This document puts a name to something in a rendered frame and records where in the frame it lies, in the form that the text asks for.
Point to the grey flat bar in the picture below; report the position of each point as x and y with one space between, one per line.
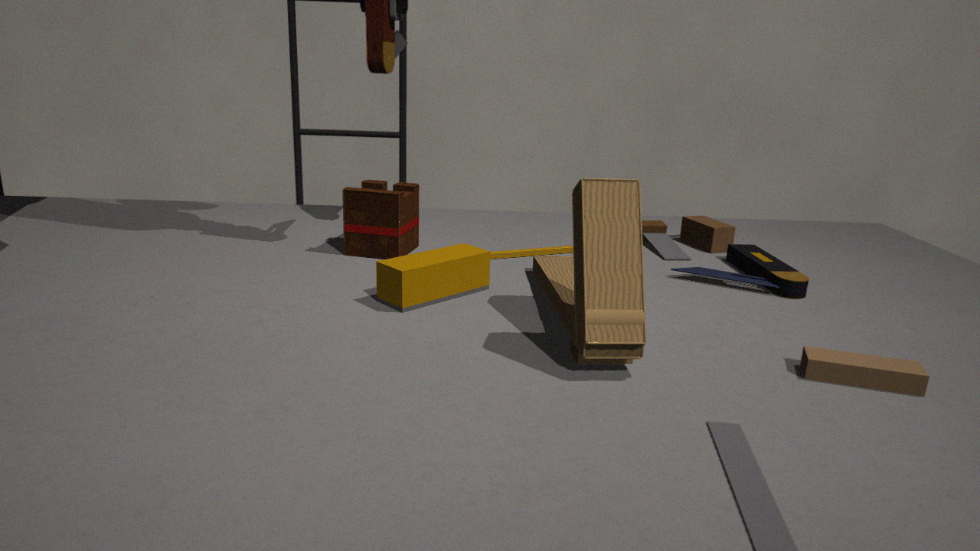
763 520

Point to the yellow rectangular block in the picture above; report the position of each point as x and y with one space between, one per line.
413 281

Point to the brown rectangular wooden block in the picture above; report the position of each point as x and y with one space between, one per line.
864 370

